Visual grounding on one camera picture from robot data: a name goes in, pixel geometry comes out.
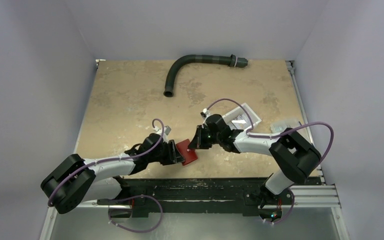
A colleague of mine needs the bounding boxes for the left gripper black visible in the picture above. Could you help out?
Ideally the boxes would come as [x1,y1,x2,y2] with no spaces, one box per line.
[147,139,185,165]

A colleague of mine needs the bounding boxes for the red card holder wallet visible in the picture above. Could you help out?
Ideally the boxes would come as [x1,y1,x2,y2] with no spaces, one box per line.
[176,139,198,166]

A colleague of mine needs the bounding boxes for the white plastic card box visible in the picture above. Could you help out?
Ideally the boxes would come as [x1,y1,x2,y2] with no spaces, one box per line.
[222,103,262,131]

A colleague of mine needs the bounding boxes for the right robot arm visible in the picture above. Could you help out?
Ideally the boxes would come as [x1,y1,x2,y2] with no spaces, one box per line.
[188,114,322,204]

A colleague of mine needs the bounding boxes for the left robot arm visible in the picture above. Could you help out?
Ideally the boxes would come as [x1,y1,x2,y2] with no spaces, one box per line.
[40,133,186,214]

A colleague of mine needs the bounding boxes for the clear plastic screw box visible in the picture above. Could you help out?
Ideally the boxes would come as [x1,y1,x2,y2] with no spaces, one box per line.
[270,118,302,134]

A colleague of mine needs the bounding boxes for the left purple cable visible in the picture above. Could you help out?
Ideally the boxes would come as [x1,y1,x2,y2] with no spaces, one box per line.
[47,118,165,208]

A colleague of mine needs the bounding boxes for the purple cable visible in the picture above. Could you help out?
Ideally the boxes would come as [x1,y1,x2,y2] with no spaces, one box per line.
[47,118,165,208]
[205,98,335,173]

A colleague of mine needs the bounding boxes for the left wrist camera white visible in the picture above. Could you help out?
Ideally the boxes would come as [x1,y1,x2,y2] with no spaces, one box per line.
[153,126,171,142]

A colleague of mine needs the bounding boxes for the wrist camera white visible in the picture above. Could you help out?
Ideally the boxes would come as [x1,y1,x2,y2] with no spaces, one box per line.
[200,108,215,125]
[153,126,171,142]

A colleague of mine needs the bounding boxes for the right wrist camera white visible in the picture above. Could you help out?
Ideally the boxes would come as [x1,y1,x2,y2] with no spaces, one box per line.
[200,108,215,125]

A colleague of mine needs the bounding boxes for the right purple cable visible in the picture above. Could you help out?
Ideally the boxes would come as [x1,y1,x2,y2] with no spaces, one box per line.
[205,98,335,173]

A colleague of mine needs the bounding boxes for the black front table rail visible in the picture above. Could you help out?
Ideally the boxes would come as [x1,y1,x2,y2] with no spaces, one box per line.
[97,177,295,218]

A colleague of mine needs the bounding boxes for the black curved hose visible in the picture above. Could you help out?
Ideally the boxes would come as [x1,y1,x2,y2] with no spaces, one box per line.
[163,54,249,98]

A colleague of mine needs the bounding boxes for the purple cable loop below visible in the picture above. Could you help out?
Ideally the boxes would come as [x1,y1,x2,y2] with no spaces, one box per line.
[107,194,164,233]

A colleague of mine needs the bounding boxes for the aluminium frame rail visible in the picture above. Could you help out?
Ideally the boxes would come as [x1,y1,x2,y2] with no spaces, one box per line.
[285,60,342,208]

